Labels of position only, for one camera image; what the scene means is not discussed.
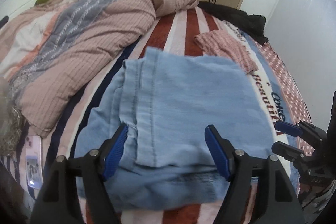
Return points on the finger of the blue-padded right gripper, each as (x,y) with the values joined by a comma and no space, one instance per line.
(296,129)
(289,153)

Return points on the pink smartphone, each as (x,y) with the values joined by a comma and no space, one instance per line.
(33,161)

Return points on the pink striped quilt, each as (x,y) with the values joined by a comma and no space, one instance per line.
(50,51)

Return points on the black garment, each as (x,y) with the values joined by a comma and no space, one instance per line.
(253,24)

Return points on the pink checked garment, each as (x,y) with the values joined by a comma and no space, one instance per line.
(221,44)

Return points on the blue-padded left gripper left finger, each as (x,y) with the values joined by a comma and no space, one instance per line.
(58,202)

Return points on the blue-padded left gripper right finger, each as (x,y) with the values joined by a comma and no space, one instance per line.
(262,182)

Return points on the light blue denim pants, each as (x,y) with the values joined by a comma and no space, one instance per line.
(167,101)

